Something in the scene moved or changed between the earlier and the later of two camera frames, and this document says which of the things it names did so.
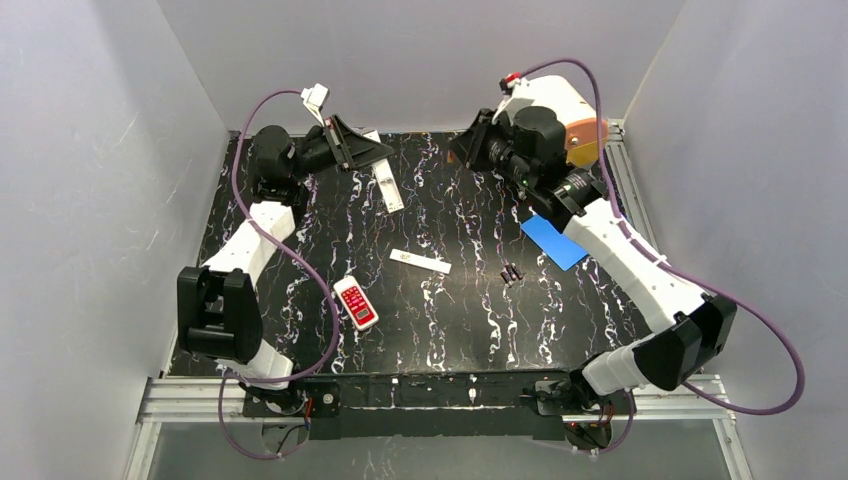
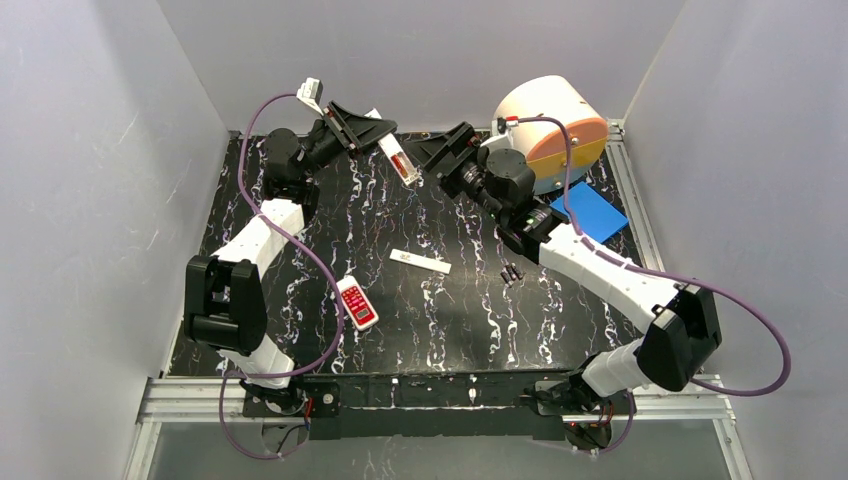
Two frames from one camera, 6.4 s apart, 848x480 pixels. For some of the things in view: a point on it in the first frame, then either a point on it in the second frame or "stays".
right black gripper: [479, 142] to [460, 163]
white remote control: [386, 178] to [399, 156]
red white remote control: [358, 307] stays
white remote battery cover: [420, 260] stays
